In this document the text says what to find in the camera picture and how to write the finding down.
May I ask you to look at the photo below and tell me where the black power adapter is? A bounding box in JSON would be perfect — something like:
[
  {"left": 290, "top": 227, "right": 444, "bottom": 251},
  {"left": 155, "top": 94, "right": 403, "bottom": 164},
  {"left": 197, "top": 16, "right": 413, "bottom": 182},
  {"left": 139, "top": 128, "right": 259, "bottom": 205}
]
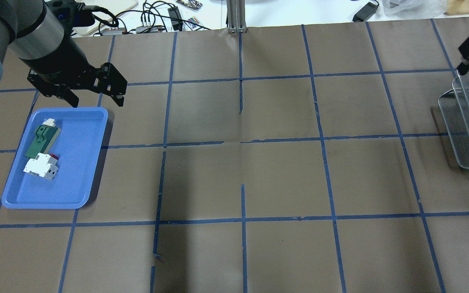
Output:
[{"left": 352, "top": 0, "right": 380, "bottom": 22}]

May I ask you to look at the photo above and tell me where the wooden board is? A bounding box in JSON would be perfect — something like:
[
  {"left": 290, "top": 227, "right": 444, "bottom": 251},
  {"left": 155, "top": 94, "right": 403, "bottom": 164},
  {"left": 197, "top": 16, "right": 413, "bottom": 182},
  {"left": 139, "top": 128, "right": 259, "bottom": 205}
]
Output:
[{"left": 444, "top": 0, "right": 469, "bottom": 16}]

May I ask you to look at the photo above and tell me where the clear plastic bag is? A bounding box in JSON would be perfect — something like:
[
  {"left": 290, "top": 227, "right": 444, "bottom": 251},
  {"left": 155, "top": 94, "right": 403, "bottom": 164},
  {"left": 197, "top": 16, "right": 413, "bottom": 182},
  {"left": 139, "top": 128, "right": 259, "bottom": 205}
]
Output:
[{"left": 381, "top": 0, "right": 448, "bottom": 18}]

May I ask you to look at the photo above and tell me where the aluminium frame post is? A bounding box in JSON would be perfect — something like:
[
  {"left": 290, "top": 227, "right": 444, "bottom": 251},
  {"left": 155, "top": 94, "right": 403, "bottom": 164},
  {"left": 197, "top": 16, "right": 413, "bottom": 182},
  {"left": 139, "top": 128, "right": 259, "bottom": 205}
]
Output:
[{"left": 226, "top": 0, "right": 247, "bottom": 34}]

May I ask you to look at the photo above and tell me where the beige plastic tray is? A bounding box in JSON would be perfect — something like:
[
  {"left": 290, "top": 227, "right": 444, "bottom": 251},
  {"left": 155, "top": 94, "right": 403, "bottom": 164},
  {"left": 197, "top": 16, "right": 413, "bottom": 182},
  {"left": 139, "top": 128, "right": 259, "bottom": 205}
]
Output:
[{"left": 72, "top": 0, "right": 138, "bottom": 35}]

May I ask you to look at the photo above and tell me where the black braided cable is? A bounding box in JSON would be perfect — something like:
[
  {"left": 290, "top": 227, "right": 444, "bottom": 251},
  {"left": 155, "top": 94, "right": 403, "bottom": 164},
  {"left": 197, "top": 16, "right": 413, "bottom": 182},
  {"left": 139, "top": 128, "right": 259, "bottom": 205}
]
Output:
[{"left": 76, "top": 4, "right": 119, "bottom": 28}]

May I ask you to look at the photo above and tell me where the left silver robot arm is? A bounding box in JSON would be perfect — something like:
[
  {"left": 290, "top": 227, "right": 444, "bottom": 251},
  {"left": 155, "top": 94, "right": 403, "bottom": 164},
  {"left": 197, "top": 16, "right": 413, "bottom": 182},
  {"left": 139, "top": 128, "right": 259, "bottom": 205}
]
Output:
[{"left": 0, "top": 0, "right": 128, "bottom": 107}]

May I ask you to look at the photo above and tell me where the blue plastic tray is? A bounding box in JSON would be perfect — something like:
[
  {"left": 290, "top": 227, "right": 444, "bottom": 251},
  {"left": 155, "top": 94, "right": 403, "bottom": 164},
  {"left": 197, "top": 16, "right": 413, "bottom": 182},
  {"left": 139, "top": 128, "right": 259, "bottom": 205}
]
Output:
[{"left": 1, "top": 107, "right": 108, "bottom": 210}]

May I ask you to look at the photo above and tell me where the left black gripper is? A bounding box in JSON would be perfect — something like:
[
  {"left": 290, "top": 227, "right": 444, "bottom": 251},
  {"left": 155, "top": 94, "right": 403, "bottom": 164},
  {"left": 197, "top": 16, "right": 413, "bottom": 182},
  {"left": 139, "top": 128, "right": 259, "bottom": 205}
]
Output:
[{"left": 21, "top": 39, "right": 128, "bottom": 108}]

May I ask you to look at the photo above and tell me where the white circuit breaker module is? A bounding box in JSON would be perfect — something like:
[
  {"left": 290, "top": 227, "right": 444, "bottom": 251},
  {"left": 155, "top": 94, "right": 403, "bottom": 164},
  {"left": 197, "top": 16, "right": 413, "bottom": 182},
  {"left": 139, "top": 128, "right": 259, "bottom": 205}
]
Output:
[{"left": 24, "top": 153, "right": 59, "bottom": 180}]

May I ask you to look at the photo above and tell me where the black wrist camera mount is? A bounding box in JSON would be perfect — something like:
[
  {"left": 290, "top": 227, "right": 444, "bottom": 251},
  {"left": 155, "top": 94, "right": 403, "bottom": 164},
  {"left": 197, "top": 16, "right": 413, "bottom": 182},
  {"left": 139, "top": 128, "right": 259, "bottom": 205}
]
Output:
[{"left": 45, "top": 0, "right": 95, "bottom": 35}]

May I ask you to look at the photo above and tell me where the green terminal block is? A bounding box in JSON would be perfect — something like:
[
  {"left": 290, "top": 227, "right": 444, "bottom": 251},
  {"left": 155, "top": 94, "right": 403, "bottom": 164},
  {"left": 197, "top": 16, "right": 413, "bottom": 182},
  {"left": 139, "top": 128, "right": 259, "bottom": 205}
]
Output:
[{"left": 25, "top": 118, "right": 61, "bottom": 158}]

